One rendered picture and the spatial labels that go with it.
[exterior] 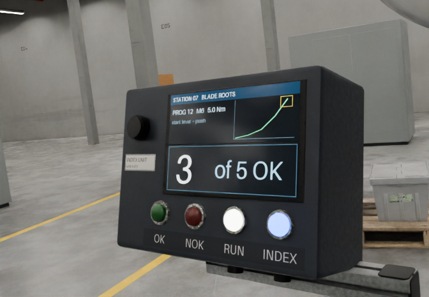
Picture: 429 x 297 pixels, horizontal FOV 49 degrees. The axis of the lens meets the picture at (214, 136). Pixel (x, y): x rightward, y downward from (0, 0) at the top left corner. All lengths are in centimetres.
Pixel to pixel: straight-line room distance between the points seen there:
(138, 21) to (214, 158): 608
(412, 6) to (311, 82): 22
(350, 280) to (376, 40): 746
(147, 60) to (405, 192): 402
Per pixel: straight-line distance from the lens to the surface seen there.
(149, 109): 55
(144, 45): 647
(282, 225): 42
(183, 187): 50
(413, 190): 356
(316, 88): 43
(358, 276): 49
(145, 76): 646
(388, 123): 792
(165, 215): 52
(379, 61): 788
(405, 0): 23
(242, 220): 45
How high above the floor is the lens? 125
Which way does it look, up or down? 6 degrees down
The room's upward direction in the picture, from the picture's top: 7 degrees counter-clockwise
